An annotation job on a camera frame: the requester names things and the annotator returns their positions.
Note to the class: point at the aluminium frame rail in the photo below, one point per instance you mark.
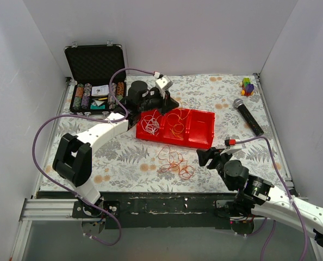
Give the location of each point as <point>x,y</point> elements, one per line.
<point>125,163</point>

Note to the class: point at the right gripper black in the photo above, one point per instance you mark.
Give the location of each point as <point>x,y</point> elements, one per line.
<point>214,160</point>

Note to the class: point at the black poker chip case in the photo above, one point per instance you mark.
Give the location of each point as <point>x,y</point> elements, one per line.
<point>94,65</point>

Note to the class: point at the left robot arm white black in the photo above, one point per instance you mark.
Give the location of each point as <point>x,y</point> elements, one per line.
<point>73,159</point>

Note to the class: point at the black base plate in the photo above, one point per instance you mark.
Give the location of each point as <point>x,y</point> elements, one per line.
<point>163,210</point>

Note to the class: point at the floral patterned mat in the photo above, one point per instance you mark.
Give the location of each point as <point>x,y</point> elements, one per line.
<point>128,164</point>

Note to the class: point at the red three-compartment bin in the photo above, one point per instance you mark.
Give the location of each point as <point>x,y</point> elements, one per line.
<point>181,127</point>

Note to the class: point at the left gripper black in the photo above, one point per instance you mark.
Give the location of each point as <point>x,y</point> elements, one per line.
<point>163,100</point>

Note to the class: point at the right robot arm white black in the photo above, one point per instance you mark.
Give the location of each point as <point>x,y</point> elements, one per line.
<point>257,196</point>

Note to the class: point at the black microphone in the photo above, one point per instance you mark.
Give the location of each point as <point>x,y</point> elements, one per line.
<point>250,120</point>

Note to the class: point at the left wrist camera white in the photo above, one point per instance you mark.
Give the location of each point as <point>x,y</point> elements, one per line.
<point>163,84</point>

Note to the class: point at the colourful toy block train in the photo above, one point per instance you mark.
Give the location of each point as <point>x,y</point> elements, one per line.
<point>247,88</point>

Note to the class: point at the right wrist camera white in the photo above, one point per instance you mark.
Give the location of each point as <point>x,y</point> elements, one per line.
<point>232,146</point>

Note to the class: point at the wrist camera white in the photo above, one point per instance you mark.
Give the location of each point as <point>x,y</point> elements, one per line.
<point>163,84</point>
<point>232,146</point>

